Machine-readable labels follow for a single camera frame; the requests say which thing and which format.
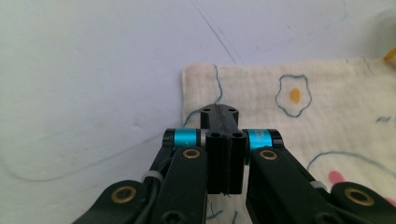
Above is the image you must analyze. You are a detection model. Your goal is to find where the white grid mat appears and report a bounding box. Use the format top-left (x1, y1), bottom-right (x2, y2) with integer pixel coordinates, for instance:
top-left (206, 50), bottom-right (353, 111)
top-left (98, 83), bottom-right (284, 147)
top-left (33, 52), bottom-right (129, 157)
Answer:
top-left (0, 0), bottom-right (396, 224)

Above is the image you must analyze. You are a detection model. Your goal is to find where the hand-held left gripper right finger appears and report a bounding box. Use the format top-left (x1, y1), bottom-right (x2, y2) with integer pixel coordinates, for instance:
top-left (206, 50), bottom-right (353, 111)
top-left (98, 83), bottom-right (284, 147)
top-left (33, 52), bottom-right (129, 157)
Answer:
top-left (221, 105), bottom-right (284, 195)

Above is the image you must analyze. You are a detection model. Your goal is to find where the cream printed cloth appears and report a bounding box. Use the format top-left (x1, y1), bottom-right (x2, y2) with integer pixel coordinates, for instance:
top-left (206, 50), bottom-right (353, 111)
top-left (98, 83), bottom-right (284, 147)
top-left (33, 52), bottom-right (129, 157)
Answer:
top-left (181, 46), bottom-right (396, 224)

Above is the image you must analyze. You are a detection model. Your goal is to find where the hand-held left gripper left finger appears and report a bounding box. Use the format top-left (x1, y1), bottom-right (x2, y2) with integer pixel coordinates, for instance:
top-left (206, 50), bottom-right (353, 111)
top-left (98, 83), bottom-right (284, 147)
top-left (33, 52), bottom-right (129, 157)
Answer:
top-left (162, 104), bottom-right (231, 195)

